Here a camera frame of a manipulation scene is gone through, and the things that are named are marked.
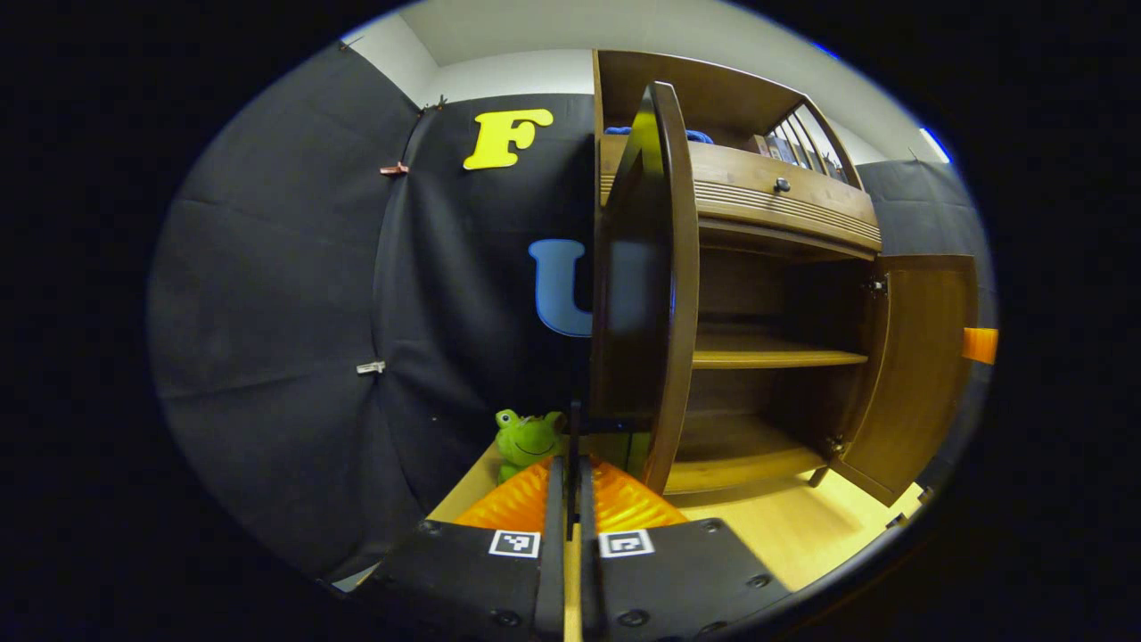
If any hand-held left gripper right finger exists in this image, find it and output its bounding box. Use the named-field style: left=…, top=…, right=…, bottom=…
left=579, top=457, right=792, bottom=642

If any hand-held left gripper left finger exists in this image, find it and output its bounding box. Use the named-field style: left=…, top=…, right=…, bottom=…
left=370, top=457, right=568, bottom=642

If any brown wooden cabinet door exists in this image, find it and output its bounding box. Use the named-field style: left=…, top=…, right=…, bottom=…
left=833, top=255, right=979, bottom=506
left=590, top=82, right=701, bottom=496

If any wooden double-door shoe cabinet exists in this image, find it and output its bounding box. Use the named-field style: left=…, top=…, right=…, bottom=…
left=590, top=49, right=979, bottom=506

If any wooden cabinet drawer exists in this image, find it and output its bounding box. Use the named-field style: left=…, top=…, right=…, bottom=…
left=599, top=134, right=883, bottom=254

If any green frog toy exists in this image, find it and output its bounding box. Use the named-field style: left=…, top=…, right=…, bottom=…
left=495, top=408, right=568, bottom=483

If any wooden inner shelf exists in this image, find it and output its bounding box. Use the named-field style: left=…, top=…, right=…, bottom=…
left=693, top=333, right=869, bottom=370

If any black backdrop cloth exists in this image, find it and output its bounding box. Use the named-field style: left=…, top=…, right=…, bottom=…
left=147, top=40, right=997, bottom=580

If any blue cloth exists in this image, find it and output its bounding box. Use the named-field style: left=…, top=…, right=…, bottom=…
left=604, top=127, right=715, bottom=146

